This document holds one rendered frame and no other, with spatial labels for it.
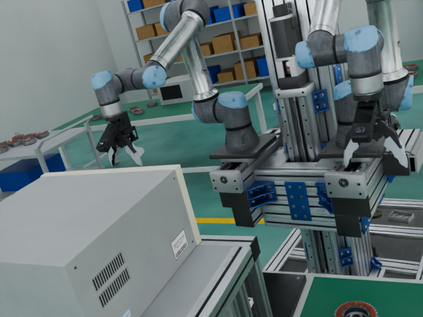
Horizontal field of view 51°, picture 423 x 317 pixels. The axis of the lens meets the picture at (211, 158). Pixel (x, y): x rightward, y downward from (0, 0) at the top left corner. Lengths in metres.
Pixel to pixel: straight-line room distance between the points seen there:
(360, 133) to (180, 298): 0.55
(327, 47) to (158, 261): 0.68
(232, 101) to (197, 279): 1.02
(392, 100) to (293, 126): 0.44
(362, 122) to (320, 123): 0.81
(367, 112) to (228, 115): 0.85
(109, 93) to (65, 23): 7.23
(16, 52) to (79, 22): 1.67
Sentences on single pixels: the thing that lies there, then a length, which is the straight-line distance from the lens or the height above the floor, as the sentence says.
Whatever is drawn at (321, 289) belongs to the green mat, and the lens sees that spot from 1.48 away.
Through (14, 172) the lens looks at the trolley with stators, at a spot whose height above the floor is 0.72.
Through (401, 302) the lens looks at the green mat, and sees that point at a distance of 1.41.
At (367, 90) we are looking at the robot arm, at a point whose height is 1.36.
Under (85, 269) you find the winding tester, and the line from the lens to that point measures 0.80.
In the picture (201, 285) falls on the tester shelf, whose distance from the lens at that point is 0.96.
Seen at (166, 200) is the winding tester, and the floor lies 1.27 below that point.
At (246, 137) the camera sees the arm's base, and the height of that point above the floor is 1.08.
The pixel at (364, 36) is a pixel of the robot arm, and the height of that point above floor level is 1.49.
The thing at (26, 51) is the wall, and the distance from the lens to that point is 8.05.
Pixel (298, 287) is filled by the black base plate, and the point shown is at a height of 0.77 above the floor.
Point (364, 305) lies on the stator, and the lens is 1.35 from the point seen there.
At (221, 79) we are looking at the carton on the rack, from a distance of 7.90.
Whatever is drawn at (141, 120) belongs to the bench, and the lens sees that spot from 4.35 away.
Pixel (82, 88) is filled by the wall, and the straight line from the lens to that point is 8.78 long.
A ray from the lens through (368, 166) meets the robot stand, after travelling 1.68.
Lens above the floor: 1.65
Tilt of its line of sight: 19 degrees down
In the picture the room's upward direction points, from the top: 14 degrees counter-clockwise
